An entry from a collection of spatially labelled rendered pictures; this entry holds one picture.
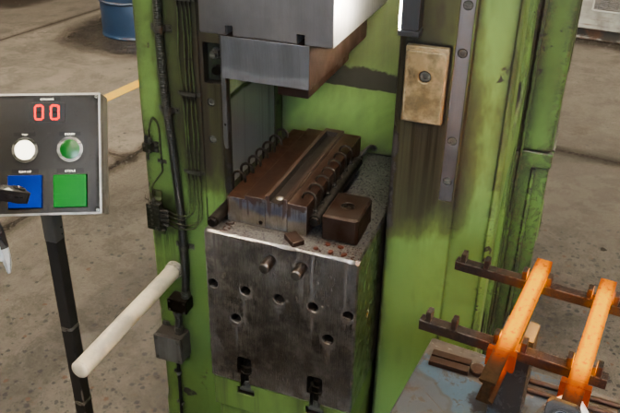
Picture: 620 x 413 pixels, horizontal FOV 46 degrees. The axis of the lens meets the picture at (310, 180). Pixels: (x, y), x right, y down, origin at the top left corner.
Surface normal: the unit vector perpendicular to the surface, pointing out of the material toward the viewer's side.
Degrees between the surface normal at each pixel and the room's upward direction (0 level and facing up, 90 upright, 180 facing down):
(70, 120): 60
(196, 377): 90
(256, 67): 90
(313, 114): 90
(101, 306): 0
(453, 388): 0
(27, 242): 0
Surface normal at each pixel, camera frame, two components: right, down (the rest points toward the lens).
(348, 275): -0.35, 0.43
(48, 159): 0.07, -0.04
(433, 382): 0.02, -0.88
